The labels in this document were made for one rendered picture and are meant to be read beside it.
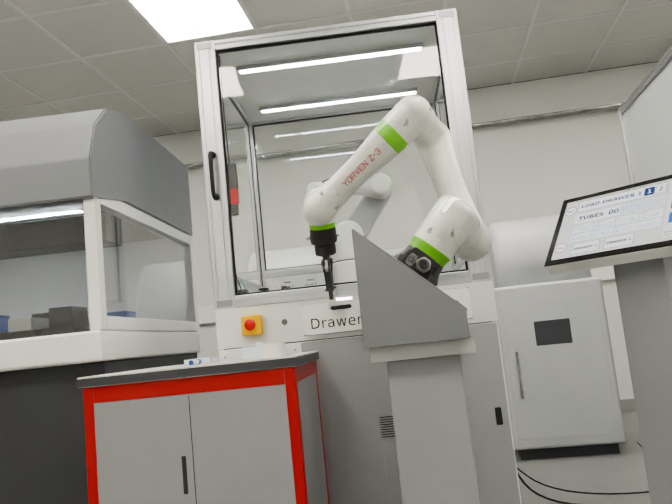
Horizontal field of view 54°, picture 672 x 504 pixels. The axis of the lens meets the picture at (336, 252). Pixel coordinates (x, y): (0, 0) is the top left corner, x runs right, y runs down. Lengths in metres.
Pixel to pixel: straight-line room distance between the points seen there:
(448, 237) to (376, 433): 0.86
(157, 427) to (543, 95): 4.77
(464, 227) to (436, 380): 0.43
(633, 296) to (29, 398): 2.03
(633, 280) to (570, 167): 3.67
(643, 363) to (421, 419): 0.79
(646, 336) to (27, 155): 2.15
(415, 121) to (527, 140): 3.83
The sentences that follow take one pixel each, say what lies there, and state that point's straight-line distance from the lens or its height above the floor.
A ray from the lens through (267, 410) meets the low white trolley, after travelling 1.88.
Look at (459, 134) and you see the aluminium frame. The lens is 2.55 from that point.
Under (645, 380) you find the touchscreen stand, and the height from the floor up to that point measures 0.57.
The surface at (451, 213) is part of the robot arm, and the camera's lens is 1.90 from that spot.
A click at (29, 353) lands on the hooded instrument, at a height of 0.85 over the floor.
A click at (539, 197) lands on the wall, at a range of 5.81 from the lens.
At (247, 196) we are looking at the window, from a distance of 2.55.
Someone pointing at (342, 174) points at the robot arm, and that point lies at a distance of 2.15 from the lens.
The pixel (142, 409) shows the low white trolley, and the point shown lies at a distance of 1.97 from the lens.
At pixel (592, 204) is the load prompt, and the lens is 2.42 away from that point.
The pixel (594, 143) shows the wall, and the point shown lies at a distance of 6.00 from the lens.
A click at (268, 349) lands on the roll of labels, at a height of 0.78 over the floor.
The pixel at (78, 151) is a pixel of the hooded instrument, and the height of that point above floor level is 1.53.
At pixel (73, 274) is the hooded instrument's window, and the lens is 2.44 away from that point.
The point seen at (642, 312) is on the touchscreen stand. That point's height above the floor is 0.78.
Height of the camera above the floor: 0.79
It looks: 8 degrees up
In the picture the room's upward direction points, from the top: 6 degrees counter-clockwise
